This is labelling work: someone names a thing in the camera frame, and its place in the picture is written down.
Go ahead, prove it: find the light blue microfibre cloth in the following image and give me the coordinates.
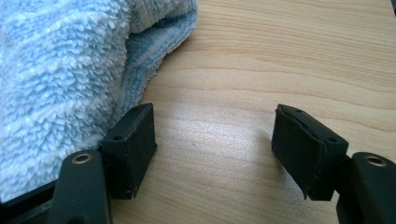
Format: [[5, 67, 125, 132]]
[[0, 0, 199, 203]]

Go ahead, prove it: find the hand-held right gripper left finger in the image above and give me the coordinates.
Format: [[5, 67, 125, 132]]
[[100, 102, 158, 201]]

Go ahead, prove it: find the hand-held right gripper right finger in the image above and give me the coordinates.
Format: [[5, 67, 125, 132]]
[[271, 104, 349, 202]]

